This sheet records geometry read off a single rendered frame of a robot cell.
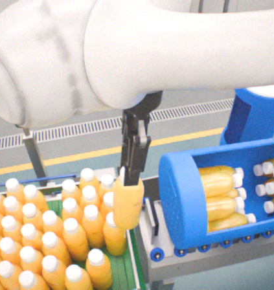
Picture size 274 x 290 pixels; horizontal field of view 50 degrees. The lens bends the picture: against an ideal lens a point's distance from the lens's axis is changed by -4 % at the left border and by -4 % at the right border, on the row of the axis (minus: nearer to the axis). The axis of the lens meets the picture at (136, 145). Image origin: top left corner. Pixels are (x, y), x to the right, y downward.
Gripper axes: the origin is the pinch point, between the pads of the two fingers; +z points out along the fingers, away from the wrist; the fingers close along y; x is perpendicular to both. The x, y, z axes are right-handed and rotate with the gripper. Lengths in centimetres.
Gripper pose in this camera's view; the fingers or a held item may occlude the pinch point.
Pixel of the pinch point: (129, 165)
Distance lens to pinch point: 60.3
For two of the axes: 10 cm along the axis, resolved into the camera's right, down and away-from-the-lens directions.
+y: -1.8, -7.3, 6.6
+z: -0.9, 6.8, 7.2
